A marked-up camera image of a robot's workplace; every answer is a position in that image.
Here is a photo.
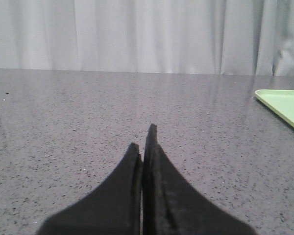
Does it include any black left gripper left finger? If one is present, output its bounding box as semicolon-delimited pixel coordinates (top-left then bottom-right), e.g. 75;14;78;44
38;143;143;235

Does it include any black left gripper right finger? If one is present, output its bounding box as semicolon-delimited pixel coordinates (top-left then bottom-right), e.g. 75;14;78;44
142;124;256;235

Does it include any light green plastic tray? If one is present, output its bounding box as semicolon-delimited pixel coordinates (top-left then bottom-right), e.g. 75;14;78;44
255;89;294;128

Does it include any grey pleated curtain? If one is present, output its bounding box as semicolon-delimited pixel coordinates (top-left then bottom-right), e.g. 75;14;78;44
0;0;294;76

